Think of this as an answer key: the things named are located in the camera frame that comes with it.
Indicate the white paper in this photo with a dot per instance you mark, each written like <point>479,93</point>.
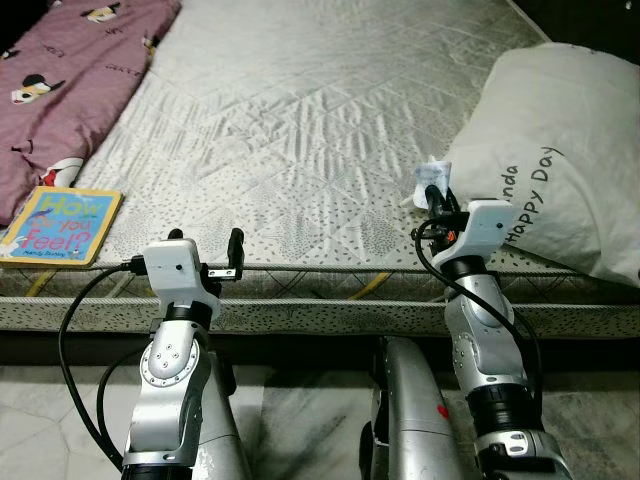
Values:
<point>432,175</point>

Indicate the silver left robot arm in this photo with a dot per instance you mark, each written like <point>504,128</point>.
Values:
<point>170,380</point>

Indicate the grey quilted mattress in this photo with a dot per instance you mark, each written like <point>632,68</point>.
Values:
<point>300,120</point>

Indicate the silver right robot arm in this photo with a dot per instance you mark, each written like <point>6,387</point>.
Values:
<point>480,330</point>

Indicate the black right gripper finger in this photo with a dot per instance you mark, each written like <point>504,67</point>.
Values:
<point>452,204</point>
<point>435,202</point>

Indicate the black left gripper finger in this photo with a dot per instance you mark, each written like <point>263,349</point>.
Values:
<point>176,236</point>
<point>237,255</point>

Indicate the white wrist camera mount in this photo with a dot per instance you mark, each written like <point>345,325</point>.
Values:
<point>175,270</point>
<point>490,228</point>

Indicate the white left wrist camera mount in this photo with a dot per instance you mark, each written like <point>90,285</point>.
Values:
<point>175,270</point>

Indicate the pink cartoon print blanket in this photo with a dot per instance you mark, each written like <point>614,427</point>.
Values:
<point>70,110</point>

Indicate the black tufted headboard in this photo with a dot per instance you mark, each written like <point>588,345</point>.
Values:
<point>590,20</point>

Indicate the silver right robot leg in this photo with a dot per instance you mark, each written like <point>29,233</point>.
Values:
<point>410,410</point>

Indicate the white lettered pillow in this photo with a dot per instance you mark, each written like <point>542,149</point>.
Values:
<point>570,130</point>

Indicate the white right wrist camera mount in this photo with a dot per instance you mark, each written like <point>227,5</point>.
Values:
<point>490,228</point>

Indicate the yellow blue children's book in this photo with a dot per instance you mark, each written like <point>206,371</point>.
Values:
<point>60,225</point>

